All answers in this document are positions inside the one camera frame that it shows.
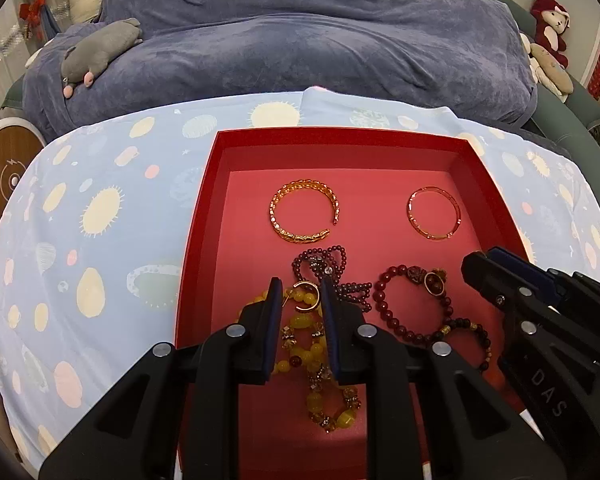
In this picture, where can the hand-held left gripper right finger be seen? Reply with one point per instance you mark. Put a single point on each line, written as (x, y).
(332, 330)

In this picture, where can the green sofa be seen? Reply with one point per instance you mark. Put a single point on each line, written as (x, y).
(575, 110)

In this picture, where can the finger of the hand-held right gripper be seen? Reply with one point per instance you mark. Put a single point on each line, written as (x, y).
(525, 266)
(500, 290)

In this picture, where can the gold hoop earring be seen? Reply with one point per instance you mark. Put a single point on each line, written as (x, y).
(432, 287)
(304, 306)

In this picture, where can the thin gold bangle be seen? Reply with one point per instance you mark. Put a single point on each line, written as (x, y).
(432, 236)

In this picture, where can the red cardboard box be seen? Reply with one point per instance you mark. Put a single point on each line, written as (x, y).
(230, 210)

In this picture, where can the dark garnet bead strand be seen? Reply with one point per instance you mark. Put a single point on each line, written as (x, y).
(352, 290)

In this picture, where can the round wooden side table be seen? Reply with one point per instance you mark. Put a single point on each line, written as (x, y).
(5, 170)

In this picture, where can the beige plush toy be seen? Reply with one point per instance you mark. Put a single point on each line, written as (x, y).
(555, 72)

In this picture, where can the light blue printed bedsheet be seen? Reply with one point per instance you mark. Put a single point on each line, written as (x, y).
(105, 270)

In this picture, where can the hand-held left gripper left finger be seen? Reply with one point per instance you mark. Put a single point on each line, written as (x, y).
(272, 330)

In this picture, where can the red monkey plush toy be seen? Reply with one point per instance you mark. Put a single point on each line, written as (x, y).
(550, 30)

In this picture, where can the grey plush toy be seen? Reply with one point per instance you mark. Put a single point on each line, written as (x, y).
(100, 47)

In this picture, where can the blue plush blanket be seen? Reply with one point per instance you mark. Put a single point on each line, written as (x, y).
(305, 35)

